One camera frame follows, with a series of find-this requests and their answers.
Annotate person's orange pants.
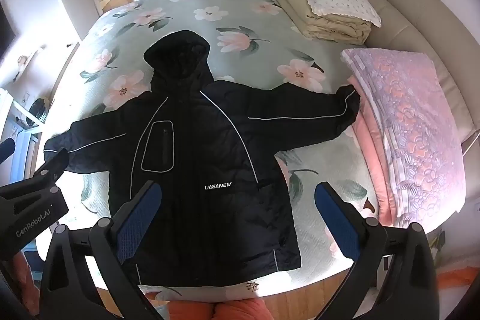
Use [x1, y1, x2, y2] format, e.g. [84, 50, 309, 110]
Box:
[161, 295, 301, 320]

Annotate black hooded jacket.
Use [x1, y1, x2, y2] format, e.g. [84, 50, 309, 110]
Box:
[43, 29, 361, 287]

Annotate folded pink floral blanket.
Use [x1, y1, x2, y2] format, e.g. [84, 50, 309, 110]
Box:
[340, 48, 466, 229]

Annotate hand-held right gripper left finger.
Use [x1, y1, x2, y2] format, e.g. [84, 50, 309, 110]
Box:
[39, 181, 164, 320]

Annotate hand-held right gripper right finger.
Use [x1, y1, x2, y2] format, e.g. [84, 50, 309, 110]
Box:
[314, 181, 441, 320]

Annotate floral bedspread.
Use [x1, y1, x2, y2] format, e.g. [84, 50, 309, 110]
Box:
[49, 0, 379, 302]

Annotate folded beige quilt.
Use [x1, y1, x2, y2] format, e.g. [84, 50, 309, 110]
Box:
[271, 0, 372, 45]

